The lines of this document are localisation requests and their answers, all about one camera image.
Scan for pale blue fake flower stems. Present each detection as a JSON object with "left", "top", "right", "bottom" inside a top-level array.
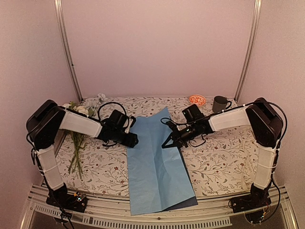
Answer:
[{"left": 82, "top": 93, "right": 106, "bottom": 117}]

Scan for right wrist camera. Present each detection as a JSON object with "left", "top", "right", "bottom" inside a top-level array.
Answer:
[{"left": 160, "top": 117, "right": 177, "bottom": 130}]

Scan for right aluminium frame post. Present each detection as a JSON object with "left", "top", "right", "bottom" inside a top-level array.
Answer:
[{"left": 234, "top": 0, "right": 262, "bottom": 102}]

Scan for yellow fake flower stems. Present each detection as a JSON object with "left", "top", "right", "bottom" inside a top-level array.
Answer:
[{"left": 68, "top": 131, "right": 87, "bottom": 178}]

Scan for front aluminium rail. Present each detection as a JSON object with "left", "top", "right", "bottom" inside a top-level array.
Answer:
[{"left": 20, "top": 185, "right": 300, "bottom": 229}]

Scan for dark grey mug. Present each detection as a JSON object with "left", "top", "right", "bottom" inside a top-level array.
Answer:
[{"left": 212, "top": 95, "right": 232, "bottom": 114}]

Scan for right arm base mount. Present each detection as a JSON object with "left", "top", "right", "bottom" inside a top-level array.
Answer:
[{"left": 228, "top": 191, "right": 271, "bottom": 224}]

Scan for dark navy tissue paper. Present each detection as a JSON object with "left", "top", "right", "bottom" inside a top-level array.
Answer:
[{"left": 163, "top": 151, "right": 198, "bottom": 211}]

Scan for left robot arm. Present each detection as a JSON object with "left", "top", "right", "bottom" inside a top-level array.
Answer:
[{"left": 26, "top": 100, "right": 139, "bottom": 207}]

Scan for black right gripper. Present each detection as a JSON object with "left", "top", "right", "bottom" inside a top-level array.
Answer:
[{"left": 162, "top": 122, "right": 199, "bottom": 148}]

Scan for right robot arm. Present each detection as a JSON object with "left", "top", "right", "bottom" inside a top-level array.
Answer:
[{"left": 162, "top": 97, "right": 287, "bottom": 208}]

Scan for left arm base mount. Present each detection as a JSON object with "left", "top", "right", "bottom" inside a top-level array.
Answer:
[{"left": 46, "top": 189, "right": 88, "bottom": 213}]

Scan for white fake flower stems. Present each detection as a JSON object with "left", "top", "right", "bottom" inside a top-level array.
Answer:
[{"left": 62, "top": 101, "right": 89, "bottom": 117}]

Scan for left aluminium frame post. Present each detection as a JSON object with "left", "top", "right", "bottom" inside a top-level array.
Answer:
[{"left": 54, "top": 0, "right": 83, "bottom": 102}]

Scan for orange patterned bowl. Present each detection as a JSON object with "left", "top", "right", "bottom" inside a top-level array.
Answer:
[{"left": 189, "top": 94, "right": 206, "bottom": 106}]

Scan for aluminium frame post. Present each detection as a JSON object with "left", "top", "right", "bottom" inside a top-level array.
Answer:
[
  {"left": 54, "top": 0, "right": 83, "bottom": 102},
  {"left": 234, "top": 0, "right": 262, "bottom": 102}
]

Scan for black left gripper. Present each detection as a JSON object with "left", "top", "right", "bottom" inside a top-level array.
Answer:
[{"left": 112, "top": 128, "right": 139, "bottom": 148}]

